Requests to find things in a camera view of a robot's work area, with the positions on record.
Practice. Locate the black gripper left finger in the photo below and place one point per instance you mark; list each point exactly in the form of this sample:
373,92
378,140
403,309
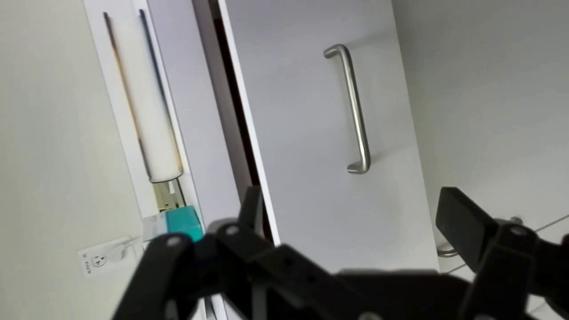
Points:
177,268

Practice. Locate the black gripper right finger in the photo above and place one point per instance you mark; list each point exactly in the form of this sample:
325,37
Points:
503,261

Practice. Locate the white cabinet drawer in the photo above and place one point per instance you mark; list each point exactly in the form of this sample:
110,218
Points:
295,118

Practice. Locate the white base cabinet front panel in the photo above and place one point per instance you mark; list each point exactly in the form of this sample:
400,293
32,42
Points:
490,118

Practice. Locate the small teal box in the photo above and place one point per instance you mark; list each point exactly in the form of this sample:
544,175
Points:
185,223

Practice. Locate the white wall power outlet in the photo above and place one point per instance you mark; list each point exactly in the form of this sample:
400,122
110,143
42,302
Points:
99,259

